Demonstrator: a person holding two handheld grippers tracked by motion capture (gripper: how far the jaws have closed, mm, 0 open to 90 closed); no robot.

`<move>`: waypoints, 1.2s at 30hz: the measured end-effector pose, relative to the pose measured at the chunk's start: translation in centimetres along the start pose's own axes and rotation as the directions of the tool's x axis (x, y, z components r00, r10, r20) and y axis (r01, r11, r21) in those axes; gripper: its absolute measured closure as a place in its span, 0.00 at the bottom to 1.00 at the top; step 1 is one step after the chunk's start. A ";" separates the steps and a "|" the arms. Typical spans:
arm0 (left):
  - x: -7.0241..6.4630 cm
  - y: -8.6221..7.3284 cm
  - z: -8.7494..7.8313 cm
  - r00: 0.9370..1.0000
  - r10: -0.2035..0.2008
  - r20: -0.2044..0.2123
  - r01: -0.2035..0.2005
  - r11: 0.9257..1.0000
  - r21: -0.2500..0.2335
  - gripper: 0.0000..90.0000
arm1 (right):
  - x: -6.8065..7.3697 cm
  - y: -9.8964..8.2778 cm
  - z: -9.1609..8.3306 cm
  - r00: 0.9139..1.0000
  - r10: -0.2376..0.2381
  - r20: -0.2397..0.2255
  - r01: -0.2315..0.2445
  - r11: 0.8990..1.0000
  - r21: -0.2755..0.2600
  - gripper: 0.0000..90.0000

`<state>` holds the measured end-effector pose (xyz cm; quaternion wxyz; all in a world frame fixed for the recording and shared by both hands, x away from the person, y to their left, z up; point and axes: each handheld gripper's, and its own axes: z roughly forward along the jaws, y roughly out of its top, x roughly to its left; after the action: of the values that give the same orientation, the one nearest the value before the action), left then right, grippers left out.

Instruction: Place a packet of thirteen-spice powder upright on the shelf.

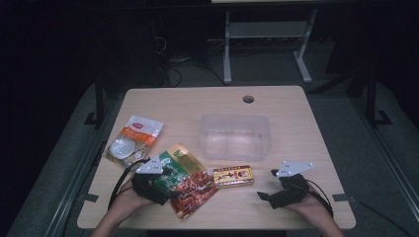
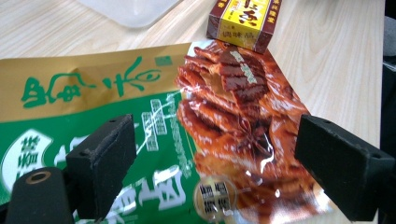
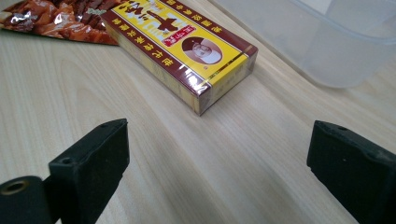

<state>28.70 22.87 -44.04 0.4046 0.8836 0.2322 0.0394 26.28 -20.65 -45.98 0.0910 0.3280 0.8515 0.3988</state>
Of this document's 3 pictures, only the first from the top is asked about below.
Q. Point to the person's left hand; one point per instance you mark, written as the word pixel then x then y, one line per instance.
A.
pixel 130 200

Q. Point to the grey tape strip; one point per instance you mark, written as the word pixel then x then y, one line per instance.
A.
pixel 88 197
pixel 344 198

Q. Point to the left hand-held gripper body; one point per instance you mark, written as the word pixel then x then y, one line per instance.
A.
pixel 150 166

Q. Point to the white orange snack packet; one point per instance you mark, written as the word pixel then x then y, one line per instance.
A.
pixel 140 131

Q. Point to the clear plastic container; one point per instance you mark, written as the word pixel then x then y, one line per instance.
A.
pixel 234 138

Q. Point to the red snack packet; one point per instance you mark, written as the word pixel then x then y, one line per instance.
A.
pixel 194 194

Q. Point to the green gold snack packet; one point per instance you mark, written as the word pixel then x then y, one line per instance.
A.
pixel 179 166

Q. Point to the white metal stand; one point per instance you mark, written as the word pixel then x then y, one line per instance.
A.
pixel 267 29

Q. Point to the person's right hand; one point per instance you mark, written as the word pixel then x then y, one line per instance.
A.
pixel 313 207

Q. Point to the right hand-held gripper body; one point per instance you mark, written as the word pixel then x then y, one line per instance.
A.
pixel 291 189

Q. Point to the black metal stand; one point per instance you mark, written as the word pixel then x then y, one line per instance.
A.
pixel 99 98
pixel 371 98

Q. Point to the yellow red small box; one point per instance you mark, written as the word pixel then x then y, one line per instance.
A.
pixel 233 176

